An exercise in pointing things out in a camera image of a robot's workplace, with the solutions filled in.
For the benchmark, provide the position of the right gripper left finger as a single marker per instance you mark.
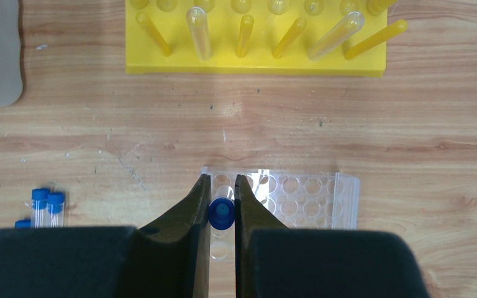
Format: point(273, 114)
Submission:
point(169, 257)

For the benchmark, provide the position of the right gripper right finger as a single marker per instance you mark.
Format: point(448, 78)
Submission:
point(272, 260)

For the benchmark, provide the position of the blue capped tube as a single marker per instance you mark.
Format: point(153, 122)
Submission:
point(39, 207)
point(23, 223)
point(222, 208)
point(55, 209)

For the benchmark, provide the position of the clear test tube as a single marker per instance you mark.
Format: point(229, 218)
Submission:
point(197, 21)
point(337, 35)

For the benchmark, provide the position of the clear acrylic tube rack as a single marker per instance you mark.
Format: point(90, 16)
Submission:
point(325, 200)

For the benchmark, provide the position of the yellow test tube rack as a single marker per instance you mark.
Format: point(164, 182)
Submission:
point(257, 37)

